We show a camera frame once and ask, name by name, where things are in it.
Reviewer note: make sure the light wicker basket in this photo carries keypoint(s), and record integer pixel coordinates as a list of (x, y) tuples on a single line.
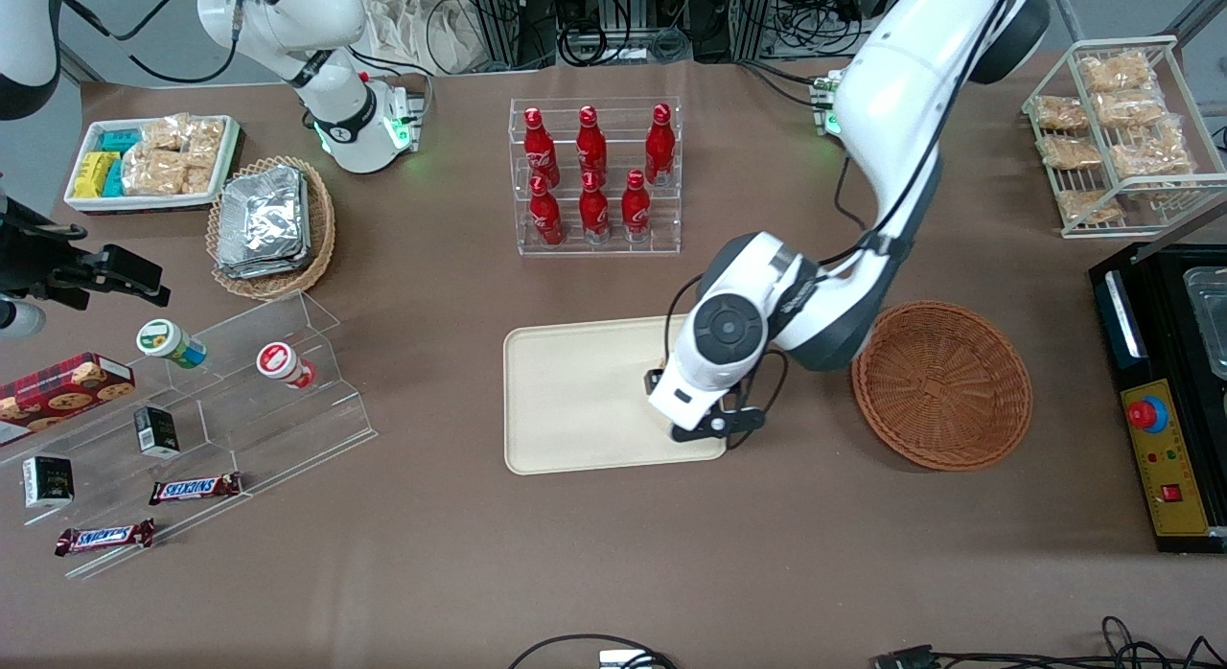
[(278, 286)]

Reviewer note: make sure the black machine with yellow panel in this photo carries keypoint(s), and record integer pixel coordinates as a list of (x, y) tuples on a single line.
[(1174, 468)]

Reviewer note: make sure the red cola bottle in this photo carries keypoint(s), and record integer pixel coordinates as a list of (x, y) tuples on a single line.
[(591, 142), (636, 209), (546, 214), (659, 142), (594, 211), (539, 144)]

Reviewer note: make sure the white rectangular snack bin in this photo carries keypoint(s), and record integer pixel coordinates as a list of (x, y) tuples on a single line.
[(153, 205)]

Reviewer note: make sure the Snickers chocolate bar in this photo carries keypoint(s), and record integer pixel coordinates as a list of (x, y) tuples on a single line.
[(195, 488), (104, 537)]

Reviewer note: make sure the white arm base connector box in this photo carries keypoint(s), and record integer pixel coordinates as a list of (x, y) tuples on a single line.
[(826, 103), (407, 118)]

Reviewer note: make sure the red tartan cookie box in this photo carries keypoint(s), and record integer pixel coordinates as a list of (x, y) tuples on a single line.
[(57, 386)]

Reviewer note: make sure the brown wicker basket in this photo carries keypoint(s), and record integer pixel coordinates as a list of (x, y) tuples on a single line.
[(939, 386)]

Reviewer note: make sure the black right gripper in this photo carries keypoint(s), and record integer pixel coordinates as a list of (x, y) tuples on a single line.
[(40, 266)]

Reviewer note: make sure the clear acrylic bottle rack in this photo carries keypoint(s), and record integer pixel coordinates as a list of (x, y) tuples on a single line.
[(599, 249)]

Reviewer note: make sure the small black carton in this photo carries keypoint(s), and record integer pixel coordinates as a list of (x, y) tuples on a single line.
[(48, 480), (156, 431)]

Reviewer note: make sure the aluminium frame rack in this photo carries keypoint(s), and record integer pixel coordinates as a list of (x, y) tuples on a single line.
[(613, 8)]

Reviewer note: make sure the grey metal bar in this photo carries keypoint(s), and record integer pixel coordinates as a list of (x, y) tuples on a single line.
[(1179, 228)]

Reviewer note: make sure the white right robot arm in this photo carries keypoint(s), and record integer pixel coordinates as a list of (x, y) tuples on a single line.
[(288, 17)]

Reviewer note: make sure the green-lidded sunflower cup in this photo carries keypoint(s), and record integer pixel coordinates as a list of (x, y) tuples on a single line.
[(158, 338)]

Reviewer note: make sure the clear plastic container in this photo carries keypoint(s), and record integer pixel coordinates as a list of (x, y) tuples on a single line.
[(1210, 314)]

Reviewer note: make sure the teal snack pack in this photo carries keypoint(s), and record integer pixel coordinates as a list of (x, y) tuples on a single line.
[(120, 140), (114, 180)]

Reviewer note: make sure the red emergency stop button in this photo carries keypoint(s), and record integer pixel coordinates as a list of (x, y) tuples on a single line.
[(1145, 413)]

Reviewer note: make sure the clear bag of crackers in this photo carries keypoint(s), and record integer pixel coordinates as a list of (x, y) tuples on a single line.
[(1150, 156), (206, 137), (1088, 206), (1115, 71), (168, 132), (1131, 106), (1069, 151), (153, 171), (198, 178), (1059, 111)]

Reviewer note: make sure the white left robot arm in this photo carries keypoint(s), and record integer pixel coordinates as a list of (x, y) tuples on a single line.
[(901, 103)]

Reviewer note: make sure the cream plastic tray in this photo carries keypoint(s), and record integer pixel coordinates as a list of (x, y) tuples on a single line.
[(575, 401)]

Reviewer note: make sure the red-lidded yogurt cup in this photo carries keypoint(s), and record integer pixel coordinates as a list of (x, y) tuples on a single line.
[(275, 359)]

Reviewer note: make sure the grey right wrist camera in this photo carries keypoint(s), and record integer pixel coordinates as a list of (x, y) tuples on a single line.
[(19, 319)]

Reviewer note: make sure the yellow snack pack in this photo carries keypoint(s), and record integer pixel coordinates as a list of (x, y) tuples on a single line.
[(93, 173)]

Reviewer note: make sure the clear acrylic stepped display stand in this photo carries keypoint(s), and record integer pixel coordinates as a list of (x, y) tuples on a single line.
[(288, 429)]

